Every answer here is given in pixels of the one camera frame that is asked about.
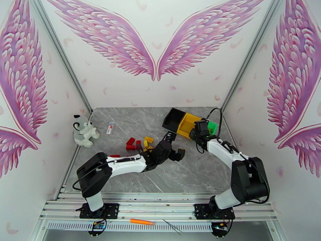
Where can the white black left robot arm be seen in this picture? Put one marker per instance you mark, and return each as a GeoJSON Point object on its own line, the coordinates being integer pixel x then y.
{"type": "Point", "coordinates": [125, 166]}

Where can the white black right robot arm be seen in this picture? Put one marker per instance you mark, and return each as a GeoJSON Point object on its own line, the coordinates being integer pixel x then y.
{"type": "Point", "coordinates": [220, 150]}

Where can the yellow plastic bin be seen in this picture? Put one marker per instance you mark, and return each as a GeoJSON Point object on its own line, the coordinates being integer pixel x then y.
{"type": "Point", "coordinates": [184, 132]}

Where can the green plastic bin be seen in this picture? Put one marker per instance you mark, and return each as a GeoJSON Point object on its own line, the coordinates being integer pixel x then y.
{"type": "Point", "coordinates": [213, 127]}

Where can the black plastic bin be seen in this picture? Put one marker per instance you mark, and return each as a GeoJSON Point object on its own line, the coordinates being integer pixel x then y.
{"type": "Point", "coordinates": [173, 119]}

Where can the metal tweezers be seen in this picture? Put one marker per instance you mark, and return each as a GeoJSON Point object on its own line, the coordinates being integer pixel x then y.
{"type": "Point", "coordinates": [173, 227]}

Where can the orange pen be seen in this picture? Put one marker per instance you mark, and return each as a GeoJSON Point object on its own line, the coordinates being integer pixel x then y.
{"type": "Point", "coordinates": [140, 221]}

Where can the grey white plush dog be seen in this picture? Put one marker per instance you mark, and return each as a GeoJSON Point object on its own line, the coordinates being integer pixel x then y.
{"type": "Point", "coordinates": [84, 133]}

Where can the small circuit board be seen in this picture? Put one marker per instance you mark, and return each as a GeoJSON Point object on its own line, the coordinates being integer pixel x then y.
{"type": "Point", "coordinates": [98, 225]}
{"type": "Point", "coordinates": [220, 226]}

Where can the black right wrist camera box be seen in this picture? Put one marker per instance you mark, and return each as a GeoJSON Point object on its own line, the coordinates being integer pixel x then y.
{"type": "Point", "coordinates": [202, 126]}

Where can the aluminium table edge rail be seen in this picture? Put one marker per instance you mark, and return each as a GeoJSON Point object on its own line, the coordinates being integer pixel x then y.
{"type": "Point", "coordinates": [71, 167]}
{"type": "Point", "coordinates": [230, 132]}

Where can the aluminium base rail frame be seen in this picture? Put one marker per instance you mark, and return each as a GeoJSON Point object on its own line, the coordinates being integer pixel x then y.
{"type": "Point", "coordinates": [155, 205]}

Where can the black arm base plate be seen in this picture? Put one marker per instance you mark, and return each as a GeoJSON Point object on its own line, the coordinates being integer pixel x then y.
{"type": "Point", "coordinates": [201, 210]}
{"type": "Point", "coordinates": [111, 210]}

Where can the aluminium frame post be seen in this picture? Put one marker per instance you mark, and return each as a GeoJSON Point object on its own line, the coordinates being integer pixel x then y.
{"type": "Point", "coordinates": [64, 55]}
{"type": "Point", "coordinates": [250, 55]}

